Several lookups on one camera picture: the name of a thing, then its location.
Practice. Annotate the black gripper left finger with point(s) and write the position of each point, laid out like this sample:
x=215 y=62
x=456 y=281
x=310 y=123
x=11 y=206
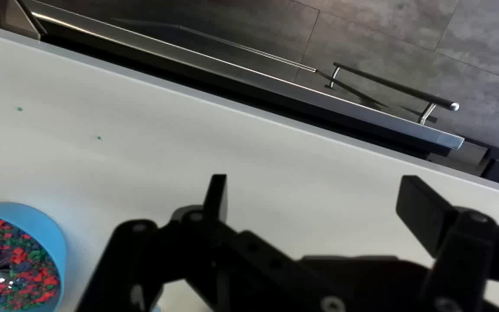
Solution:
x=203 y=260

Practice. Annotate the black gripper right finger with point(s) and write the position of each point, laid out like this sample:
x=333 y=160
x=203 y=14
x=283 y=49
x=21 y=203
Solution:
x=463 y=253

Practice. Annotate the blue bowl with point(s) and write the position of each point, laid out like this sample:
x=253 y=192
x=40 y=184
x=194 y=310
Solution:
x=52 y=236

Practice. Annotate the steel dishwasher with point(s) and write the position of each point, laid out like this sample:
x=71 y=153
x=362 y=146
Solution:
x=376 y=120

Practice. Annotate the colourful beads in bowl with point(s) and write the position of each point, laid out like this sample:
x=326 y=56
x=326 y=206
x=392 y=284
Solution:
x=12 y=260

